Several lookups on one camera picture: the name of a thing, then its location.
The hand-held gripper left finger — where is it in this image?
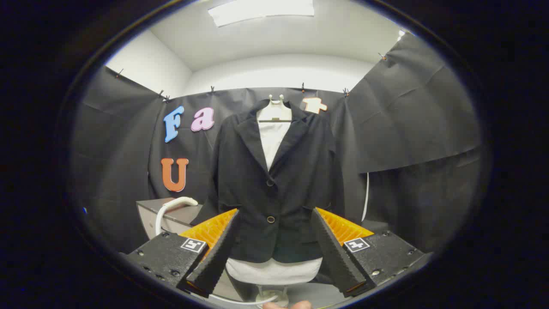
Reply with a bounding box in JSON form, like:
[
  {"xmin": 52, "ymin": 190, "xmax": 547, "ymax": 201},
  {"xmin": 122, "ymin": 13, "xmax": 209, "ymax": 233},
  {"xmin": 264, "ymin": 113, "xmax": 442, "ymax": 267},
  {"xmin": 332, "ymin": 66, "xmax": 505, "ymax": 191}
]
[{"xmin": 124, "ymin": 208, "xmax": 241, "ymax": 299}]

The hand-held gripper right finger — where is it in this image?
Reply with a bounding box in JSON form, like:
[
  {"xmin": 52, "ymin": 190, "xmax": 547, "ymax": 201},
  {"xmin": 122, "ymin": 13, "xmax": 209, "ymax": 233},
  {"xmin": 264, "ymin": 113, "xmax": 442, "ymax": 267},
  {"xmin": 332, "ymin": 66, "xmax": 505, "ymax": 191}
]
[{"xmin": 311, "ymin": 207, "xmax": 434, "ymax": 299}]

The white garment steamer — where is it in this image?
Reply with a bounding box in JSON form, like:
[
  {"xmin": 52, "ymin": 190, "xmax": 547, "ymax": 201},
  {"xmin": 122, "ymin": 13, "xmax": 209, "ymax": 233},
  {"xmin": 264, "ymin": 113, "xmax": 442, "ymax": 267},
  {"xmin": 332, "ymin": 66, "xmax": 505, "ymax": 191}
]
[{"xmin": 154, "ymin": 196, "xmax": 199, "ymax": 236}]

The black suit jacket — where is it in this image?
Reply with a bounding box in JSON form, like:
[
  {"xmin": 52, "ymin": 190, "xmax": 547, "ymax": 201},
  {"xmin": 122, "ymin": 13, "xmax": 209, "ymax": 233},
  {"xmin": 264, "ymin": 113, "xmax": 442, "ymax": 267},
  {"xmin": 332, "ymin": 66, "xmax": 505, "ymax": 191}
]
[{"xmin": 191, "ymin": 100, "xmax": 337, "ymax": 264}]

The grey metal cabinet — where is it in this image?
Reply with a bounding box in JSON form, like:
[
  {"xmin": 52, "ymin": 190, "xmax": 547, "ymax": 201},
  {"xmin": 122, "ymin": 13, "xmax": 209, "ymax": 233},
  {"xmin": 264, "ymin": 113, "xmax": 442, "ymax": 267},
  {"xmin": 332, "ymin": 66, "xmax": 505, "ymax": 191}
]
[{"xmin": 136, "ymin": 198, "xmax": 204, "ymax": 240}]

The white mannequin torso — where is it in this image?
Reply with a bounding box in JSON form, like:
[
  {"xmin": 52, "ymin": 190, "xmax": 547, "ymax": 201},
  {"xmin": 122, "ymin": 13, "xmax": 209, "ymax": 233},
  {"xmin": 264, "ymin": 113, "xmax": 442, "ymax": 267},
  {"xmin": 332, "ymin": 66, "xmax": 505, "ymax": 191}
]
[{"xmin": 226, "ymin": 103, "xmax": 323, "ymax": 286}]

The white mannequin stand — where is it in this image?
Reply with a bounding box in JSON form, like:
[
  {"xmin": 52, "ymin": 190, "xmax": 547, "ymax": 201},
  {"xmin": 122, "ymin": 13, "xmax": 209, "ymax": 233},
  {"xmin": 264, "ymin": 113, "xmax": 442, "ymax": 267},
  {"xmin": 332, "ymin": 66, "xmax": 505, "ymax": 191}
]
[{"xmin": 256, "ymin": 284, "xmax": 289, "ymax": 306}]

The black backdrop cloth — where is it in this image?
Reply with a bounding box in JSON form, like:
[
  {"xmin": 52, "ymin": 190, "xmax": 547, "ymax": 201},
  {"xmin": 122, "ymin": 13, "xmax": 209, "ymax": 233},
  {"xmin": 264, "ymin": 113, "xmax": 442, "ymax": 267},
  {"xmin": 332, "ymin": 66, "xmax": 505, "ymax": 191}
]
[{"xmin": 71, "ymin": 32, "xmax": 483, "ymax": 254}]

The white plastic hanger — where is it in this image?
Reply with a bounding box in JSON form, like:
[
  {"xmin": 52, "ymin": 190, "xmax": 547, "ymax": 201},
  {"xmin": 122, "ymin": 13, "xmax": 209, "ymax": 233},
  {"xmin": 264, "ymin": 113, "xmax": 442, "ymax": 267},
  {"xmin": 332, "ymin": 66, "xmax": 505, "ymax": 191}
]
[{"xmin": 256, "ymin": 94, "xmax": 293, "ymax": 124}]

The rectangular ceiling light panel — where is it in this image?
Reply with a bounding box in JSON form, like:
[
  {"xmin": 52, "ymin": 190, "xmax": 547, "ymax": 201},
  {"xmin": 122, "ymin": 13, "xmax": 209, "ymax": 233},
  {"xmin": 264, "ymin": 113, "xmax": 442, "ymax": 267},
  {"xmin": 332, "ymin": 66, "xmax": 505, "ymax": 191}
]
[{"xmin": 208, "ymin": 0, "xmax": 315, "ymax": 27}]

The white steamer hose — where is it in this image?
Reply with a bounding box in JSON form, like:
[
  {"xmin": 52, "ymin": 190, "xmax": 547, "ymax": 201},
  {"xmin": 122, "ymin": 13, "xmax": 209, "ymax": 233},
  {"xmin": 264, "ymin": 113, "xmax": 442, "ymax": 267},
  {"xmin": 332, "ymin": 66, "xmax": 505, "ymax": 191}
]
[{"xmin": 208, "ymin": 293, "xmax": 279, "ymax": 306}]

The thin white cord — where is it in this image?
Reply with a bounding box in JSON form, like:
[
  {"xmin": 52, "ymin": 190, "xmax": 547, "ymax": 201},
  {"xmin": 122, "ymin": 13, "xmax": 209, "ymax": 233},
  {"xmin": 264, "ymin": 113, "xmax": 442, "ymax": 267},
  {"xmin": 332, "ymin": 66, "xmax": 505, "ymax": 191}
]
[{"xmin": 362, "ymin": 172, "xmax": 370, "ymax": 222}]

